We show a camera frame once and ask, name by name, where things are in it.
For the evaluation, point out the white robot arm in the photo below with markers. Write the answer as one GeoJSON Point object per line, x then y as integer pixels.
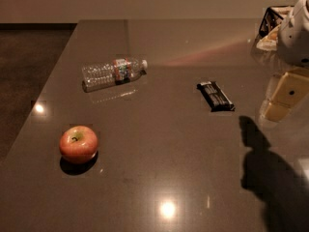
{"type": "Point", "coordinates": [284, 39]}

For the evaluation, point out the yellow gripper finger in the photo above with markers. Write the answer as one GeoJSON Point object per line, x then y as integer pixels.
{"type": "Point", "coordinates": [276, 112]}
{"type": "Point", "coordinates": [292, 88]}

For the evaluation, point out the black wire snack basket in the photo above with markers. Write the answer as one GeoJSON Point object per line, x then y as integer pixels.
{"type": "Point", "coordinates": [268, 31]}

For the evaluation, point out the clear plastic water bottle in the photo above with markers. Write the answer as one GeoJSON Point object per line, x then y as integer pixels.
{"type": "Point", "coordinates": [118, 72]}

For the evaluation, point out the red apple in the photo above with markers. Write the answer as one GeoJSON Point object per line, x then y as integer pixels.
{"type": "Point", "coordinates": [78, 144]}

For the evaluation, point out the black snack bar wrapper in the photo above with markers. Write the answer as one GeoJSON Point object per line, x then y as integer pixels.
{"type": "Point", "coordinates": [215, 97]}

